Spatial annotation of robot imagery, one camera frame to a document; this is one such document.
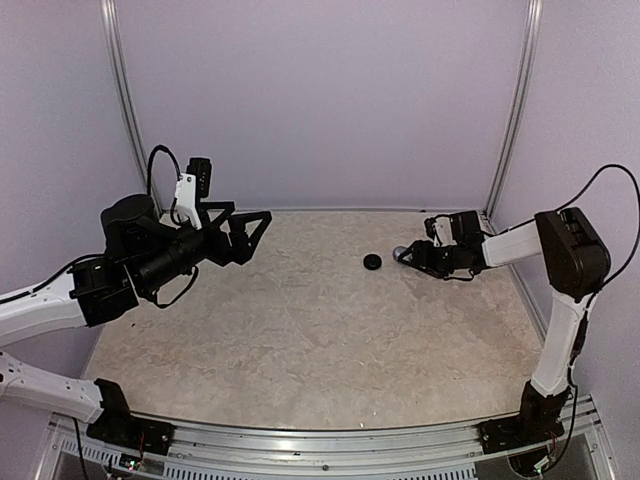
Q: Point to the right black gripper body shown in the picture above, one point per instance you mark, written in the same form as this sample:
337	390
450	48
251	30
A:
443	261

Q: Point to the black round charging case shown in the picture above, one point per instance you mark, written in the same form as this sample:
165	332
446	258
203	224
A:
372	262

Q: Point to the aluminium frame post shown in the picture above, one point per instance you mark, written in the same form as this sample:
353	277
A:
517	106
116	55

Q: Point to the right aluminium frame post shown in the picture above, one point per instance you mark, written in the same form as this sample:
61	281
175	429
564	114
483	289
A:
517	106

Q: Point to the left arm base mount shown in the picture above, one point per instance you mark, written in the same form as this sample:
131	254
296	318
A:
116	424

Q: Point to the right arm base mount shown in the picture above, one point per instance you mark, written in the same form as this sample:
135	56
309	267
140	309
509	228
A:
520	432

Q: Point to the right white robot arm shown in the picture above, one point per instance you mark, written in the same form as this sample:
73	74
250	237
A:
577	263

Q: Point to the grey oval earbud case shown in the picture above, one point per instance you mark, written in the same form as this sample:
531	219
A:
398	252

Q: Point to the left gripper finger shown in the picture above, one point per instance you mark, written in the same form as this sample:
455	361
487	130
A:
212	214
246	231

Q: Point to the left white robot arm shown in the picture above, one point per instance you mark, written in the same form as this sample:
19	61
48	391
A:
141	256

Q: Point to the left aluminium frame post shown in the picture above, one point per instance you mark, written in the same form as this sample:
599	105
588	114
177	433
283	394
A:
116	55

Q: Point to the front aluminium rail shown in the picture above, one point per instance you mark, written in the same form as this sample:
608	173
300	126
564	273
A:
208	451

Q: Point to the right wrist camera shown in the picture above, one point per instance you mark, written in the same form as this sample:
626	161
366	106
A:
433	229

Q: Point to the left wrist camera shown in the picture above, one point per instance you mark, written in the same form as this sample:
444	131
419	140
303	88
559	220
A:
192	186

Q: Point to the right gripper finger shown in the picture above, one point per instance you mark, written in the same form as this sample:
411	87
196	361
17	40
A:
418	250
426	269

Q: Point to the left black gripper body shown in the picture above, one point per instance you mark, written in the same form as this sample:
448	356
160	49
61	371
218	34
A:
218	251

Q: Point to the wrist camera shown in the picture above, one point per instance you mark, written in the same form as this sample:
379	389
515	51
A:
433	229
192	186

